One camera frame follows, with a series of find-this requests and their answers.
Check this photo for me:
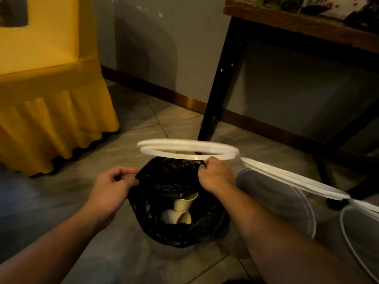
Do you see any person's left forearm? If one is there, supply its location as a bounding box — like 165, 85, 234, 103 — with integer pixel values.
0, 204, 112, 284

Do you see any person's right forearm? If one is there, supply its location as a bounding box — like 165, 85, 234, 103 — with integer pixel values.
215, 183, 372, 284

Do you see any floral printed sheet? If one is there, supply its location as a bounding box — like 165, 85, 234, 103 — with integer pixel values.
237, 0, 369, 20

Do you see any brown baseboard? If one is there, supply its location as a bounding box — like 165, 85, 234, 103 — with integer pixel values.
101, 65, 326, 151

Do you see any person's right hand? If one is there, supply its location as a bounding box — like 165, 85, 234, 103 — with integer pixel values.
197, 157, 236, 196

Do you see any dark object on table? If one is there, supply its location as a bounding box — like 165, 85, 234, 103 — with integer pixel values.
343, 2, 379, 35

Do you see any person's left hand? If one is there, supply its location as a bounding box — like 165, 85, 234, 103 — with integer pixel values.
85, 166, 140, 231

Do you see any wooden table with black legs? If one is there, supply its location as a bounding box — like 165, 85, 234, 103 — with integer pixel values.
197, 0, 379, 210

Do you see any yellow covered chair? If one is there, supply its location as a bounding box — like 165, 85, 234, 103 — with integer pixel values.
0, 0, 120, 178

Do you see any black garbage bag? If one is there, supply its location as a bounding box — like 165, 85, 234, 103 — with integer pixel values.
127, 158, 231, 249

